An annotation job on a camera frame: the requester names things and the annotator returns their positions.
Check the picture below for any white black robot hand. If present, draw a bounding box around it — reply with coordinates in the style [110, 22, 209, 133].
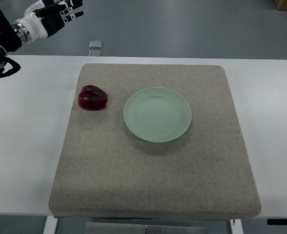
[17, 0, 83, 42]

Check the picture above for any red apple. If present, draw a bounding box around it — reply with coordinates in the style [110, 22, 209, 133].
[78, 85, 108, 111]

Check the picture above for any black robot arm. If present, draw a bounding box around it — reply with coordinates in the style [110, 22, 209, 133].
[0, 9, 27, 79]

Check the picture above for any upper floor metal plate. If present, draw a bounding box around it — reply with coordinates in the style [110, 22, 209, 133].
[89, 40, 103, 49]

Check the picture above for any floor metal plate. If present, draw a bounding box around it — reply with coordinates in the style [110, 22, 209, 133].
[88, 50, 102, 57]
[89, 40, 103, 49]

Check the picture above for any lower floor metal plate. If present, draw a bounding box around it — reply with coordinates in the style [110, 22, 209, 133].
[88, 50, 102, 57]

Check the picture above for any pale green plate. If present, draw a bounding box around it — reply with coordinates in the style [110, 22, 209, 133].
[123, 87, 192, 143]

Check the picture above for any beige fabric cushion mat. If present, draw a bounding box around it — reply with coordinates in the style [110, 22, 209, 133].
[48, 64, 261, 220]

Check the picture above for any white left table leg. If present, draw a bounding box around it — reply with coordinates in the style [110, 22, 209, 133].
[43, 216, 58, 234]

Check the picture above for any white table leg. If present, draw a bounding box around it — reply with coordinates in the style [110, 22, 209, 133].
[229, 219, 244, 234]
[43, 216, 58, 234]

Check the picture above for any white right table leg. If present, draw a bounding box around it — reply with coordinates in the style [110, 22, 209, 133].
[229, 219, 244, 234]

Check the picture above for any black table control panel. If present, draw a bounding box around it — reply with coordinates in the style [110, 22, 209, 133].
[267, 219, 287, 226]

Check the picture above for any grey metal base plate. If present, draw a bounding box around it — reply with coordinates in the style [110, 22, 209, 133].
[84, 222, 207, 234]

